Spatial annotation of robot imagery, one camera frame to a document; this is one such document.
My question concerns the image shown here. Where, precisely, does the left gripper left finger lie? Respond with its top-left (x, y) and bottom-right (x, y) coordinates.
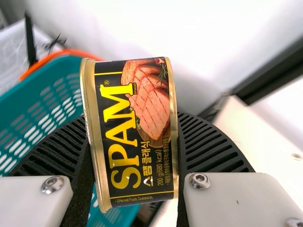
top-left (0, 115), bottom-right (96, 227)

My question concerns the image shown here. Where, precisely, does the teal shopping basket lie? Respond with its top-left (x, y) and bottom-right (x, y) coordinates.
top-left (0, 48), bottom-right (143, 227)

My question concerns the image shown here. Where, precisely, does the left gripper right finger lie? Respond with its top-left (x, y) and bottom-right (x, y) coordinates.
top-left (176, 111), bottom-right (303, 227)

